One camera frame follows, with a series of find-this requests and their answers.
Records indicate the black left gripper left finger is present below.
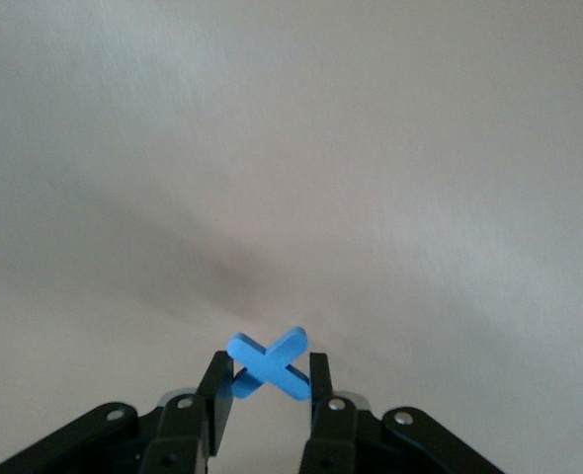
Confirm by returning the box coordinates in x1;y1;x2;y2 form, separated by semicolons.
0;350;236;474

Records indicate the brown table cover mat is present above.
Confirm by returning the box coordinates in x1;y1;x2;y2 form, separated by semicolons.
0;0;583;474

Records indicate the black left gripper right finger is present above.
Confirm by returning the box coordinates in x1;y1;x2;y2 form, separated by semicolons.
298;351;508;474

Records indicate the blue foam letter X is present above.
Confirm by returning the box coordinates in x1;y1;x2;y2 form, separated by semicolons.
225;325;313;402

